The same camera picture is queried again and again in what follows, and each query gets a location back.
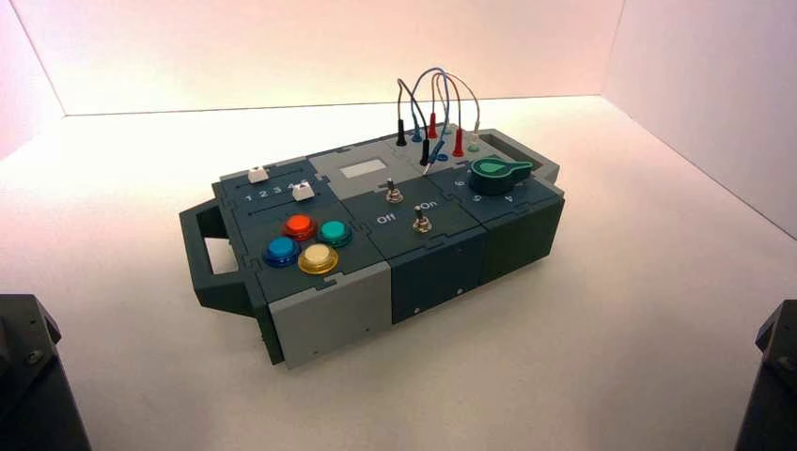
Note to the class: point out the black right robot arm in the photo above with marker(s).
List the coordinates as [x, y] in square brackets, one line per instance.
[775, 398]

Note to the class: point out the dark teal grey control box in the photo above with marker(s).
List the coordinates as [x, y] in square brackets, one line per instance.
[429, 267]

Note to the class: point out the green push button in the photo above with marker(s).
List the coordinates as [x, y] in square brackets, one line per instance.
[334, 231]

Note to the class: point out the small white display window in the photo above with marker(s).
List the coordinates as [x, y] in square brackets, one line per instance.
[362, 169]

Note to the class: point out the yellow push button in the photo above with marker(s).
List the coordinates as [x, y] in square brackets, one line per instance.
[317, 256]

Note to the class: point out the red push button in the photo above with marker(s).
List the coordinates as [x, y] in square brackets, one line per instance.
[299, 225]

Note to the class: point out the white slider knob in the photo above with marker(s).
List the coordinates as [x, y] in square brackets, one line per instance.
[256, 175]
[302, 192]

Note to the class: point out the green rotary knob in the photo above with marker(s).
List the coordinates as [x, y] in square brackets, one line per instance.
[492, 177]

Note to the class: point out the blue push button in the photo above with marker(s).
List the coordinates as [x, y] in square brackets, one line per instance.
[281, 249]

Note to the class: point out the metal toggle switch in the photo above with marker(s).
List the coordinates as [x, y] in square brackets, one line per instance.
[422, 223]
[392, 194]

